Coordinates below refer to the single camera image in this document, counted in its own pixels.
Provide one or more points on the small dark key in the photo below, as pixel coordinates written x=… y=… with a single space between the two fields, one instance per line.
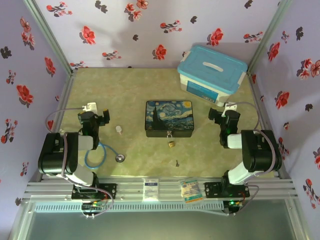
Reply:
x=177 y=163

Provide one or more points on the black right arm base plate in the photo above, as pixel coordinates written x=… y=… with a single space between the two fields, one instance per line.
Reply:
x=212 y=190

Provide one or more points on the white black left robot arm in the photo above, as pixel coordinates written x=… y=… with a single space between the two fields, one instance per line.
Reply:
x=55 y=155

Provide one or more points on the starry night tin box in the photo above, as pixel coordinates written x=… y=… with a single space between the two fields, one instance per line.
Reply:
x=168 y=116

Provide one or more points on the small white cap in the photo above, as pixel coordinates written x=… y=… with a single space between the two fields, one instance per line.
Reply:
x=118 y=129

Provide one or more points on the blue lid plastic storage box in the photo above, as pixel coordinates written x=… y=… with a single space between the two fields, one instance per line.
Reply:
x=210 y=70

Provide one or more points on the packet with teal label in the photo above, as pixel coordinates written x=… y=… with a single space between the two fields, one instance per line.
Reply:
x=192 y=191

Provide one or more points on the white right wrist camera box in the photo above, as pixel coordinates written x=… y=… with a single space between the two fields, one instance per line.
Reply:
x=230 y=106

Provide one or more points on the aluminium front frame rail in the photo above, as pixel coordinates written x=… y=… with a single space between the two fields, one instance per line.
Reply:
x=170 y=186

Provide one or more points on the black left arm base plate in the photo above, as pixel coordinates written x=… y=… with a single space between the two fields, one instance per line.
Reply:
x=110 y=191

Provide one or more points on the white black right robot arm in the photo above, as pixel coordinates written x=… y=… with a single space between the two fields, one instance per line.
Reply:
x=260 y=150

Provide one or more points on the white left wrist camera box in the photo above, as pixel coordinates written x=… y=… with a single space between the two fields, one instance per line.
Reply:
x=90 y=107

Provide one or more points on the blue tube stethoscope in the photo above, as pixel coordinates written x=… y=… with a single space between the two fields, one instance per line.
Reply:
x=120 y=158

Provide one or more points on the white label card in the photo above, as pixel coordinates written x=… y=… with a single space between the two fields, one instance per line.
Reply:
x=151 y=190

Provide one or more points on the small brass padlock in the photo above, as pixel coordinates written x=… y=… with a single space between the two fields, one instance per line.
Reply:
x=171 y=144

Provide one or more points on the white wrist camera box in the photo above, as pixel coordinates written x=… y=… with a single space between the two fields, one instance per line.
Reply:
x=90 y=107
x=230 y=106

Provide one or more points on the aluminium frame post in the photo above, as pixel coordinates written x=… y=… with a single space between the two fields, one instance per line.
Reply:
x=50 y=40
x=267 y=37

